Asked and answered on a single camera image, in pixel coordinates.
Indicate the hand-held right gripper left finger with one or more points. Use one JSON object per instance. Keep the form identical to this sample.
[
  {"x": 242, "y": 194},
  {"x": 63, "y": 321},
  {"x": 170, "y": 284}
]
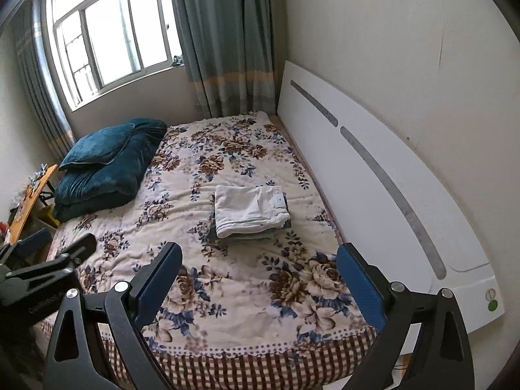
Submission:
[{"x": 158, "y": 280}]

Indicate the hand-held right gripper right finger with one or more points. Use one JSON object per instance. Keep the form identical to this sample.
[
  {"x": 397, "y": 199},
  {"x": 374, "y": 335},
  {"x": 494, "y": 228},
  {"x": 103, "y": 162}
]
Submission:
[{"x": 359, "y": 284}]

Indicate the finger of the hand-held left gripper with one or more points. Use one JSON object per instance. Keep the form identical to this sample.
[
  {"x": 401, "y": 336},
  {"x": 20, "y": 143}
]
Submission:
[
  {"x": 83, "y": 245},
  {"x": 34, "y": 243}
]

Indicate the white pants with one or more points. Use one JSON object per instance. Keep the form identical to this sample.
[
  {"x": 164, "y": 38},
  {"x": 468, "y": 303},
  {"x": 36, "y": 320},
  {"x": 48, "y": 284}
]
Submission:
[{"x": 248, "y": 209}]

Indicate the folded grey blue pants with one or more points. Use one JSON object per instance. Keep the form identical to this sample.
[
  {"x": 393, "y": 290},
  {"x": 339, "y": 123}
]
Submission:
[{"x": 239, "y": 241}]

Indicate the yellow box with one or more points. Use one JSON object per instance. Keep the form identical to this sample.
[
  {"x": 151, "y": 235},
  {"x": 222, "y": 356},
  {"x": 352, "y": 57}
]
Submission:
[{"x": 50, "y": 216}]

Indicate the small red object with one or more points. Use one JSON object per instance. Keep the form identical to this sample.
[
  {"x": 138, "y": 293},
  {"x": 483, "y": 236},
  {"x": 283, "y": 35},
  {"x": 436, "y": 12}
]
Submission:
[{"x": 3, "y": 229}]

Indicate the orange wooden desk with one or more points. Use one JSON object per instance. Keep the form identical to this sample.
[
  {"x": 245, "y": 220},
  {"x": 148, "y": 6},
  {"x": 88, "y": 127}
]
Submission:
[{"x": 30, "y": 199}]

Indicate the pale desk ornament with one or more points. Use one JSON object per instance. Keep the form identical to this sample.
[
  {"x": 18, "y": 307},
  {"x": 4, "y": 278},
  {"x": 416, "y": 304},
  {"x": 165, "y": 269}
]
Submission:
[{"x": 40, "y": 172}]

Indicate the floral blanket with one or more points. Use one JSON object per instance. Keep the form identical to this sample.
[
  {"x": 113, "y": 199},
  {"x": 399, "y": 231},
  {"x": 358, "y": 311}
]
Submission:
[{"x": 243, "y": 284}]

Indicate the teal velvet pillow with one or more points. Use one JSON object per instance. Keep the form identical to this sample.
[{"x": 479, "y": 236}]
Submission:
[{"x": 97, "y": 146}]

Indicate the white headboard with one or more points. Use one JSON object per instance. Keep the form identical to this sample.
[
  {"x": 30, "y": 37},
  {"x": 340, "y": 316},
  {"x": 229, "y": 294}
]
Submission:
[{"x": 365, "y": 170}]

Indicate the green round sticker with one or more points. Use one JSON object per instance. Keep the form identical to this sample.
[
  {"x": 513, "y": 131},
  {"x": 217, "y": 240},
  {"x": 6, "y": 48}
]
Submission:
[{"x": 492, "y": 305}]

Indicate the narrow teal curtain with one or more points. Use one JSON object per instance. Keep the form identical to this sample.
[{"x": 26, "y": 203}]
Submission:
[{"x": 36, "y": 89}]

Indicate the small dark sill object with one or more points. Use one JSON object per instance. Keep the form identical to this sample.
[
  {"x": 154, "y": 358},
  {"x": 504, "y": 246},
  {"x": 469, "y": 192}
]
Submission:
[{"x": 177, "y": 60}]

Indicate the sliding glass window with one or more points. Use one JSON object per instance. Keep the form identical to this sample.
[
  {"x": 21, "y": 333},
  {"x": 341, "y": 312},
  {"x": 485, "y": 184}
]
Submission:
[{"x": 109, "y": 36}]

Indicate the wide teal curtain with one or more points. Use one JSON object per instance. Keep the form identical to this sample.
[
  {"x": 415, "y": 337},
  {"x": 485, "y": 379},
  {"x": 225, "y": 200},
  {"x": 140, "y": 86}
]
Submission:
[{"x": 223, "y": 40}]

